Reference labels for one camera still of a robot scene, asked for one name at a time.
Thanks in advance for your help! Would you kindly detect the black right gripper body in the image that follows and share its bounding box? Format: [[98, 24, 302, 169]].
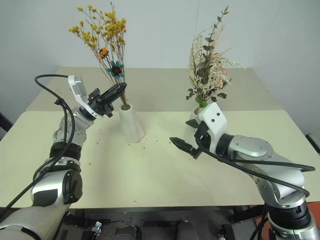
[[193, 121, 213, 152]]

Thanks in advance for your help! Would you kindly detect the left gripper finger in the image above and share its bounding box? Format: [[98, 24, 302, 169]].
[[103, 87, 127, 103], [99, 83, 128, 99]]

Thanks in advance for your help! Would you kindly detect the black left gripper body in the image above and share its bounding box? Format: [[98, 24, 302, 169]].
[[87, 87, 116, 119]]

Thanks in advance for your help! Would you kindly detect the yellow dried flower bouquet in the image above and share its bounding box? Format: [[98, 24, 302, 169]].
[[68, 1, 130, 106]]

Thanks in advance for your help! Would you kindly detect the white and green flower bouquet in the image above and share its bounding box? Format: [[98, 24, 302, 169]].
[[185, 5, 247, 109]]

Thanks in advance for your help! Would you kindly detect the short white vase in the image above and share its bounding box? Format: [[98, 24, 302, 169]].
[[184, 106, 209, 144]]

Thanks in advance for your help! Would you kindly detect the tall white vase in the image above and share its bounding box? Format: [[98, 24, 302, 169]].
[[118, 103, 146, 144]]

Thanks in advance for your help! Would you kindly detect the dark chair part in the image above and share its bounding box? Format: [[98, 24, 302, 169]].
[[0, 111, 14, 141]]

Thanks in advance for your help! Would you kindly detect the dark rounded shape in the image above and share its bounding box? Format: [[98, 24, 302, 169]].
[[113, 224, 139, 240]]

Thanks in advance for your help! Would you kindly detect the small metal clamp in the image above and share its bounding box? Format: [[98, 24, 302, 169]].
[[90, 221, 104, 237]]

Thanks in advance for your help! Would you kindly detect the red object on floor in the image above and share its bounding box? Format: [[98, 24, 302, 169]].
[[305, 199, 320, 240]]

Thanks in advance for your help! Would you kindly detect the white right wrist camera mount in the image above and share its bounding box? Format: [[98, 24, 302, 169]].
[[198, 102, 229, 154]]

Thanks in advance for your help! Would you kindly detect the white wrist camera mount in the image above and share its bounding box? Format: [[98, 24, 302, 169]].
[[198, 102, 229, 154], [67, 74, 104, 120]]

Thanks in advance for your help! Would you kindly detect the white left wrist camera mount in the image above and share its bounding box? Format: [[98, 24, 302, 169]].
[[67, 74, 104, 120]]

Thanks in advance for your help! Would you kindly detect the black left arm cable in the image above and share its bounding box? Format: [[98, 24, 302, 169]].
[[0, 73, 76, 216]]

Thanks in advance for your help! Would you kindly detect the black table frame bar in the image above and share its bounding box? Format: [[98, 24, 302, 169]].
[[232, 204, 267, 224]]

